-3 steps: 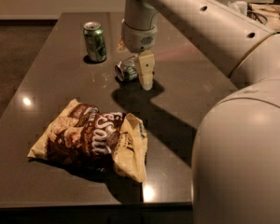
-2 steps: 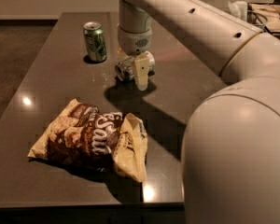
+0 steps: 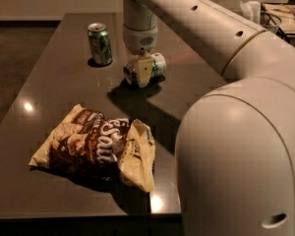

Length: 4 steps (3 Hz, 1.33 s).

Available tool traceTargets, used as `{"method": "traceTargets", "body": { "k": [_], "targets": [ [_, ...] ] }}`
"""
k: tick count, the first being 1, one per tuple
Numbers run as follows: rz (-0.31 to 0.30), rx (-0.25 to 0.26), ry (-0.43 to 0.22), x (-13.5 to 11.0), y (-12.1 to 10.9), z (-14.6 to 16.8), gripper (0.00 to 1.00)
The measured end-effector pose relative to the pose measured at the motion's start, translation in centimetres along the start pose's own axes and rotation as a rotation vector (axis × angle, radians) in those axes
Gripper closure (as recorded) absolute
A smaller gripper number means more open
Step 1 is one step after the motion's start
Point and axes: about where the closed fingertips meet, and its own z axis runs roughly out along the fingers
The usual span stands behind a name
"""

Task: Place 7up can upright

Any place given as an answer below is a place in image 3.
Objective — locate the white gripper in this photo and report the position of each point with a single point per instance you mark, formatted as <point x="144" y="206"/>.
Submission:
<point x="139" y="40"/>

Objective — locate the silver green 7up can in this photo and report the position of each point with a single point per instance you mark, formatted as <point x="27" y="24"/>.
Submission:
<point x="158" y="69"/>

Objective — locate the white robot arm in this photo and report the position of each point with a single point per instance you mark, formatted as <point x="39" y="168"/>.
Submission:
<point x="235" y="147"/>

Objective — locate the upright green soda can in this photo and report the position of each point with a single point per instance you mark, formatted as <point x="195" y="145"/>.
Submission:
<point x="99" y="43"/>

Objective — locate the brown yellow snack bag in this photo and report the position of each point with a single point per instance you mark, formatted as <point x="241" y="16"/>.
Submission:
<point x="85" y="143"/>

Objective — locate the white napkin in cup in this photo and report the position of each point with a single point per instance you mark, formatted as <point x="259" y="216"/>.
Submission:
<point x="251" y="10"/>

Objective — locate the metal mesh cup holder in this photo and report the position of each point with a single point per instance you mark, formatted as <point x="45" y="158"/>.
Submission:
<point x="270" y="21"/>

